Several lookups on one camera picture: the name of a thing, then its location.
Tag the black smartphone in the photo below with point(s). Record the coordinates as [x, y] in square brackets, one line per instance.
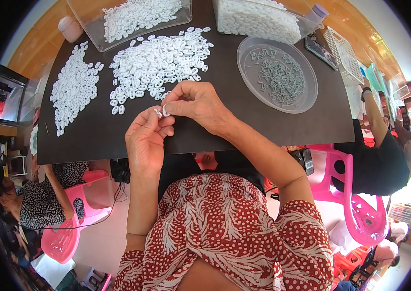
[320, 52]

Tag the red plastic stools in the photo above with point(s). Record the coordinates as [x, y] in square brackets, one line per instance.
[351, 263]

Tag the teal plastic basket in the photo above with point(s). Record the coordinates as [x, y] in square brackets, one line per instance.
[375, 77]

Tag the narrow pile of white links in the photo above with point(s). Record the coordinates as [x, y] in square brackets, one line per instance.
[74, 87]

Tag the small white plastic link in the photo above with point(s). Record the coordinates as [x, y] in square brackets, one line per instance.
[162, 112]

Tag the clear box full of links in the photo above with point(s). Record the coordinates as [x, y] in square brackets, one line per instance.
[260, 20]

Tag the bottle with lavender cap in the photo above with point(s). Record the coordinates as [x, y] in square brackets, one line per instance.
[317, 13]

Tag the person's right hand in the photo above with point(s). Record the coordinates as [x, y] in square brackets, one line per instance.
[205, 109]

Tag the wide pile of white links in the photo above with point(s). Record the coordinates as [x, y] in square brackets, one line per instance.
[158, 65]

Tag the heap of grey pins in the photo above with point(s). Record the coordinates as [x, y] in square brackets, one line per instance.
[282, 78]

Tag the black table mat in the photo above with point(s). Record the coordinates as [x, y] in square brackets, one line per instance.
[263, 131]

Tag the black battery pack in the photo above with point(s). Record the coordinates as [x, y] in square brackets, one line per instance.
[304, 160]

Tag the person's legs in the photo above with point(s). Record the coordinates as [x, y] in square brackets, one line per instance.
[180, 171]

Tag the person's left hand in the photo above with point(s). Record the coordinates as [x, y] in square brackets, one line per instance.
[143, 145]

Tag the pink plastic bottle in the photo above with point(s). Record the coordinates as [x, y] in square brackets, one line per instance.
[70, 29]

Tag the clear box half-filled with links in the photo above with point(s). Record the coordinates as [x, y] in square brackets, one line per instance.
[136, 18]

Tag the thin metal needle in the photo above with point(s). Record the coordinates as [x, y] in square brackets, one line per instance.
[46, 128]

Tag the person's body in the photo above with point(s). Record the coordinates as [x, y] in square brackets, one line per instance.
[223, 232]

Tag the white perforated plastic basket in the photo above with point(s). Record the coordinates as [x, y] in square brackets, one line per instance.
[345, 56]

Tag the pink plastic chair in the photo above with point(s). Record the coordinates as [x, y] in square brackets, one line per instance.
[89, 203]
[365, 218]

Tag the round clear plastic tray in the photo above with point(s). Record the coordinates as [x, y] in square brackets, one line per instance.
[300, 98]

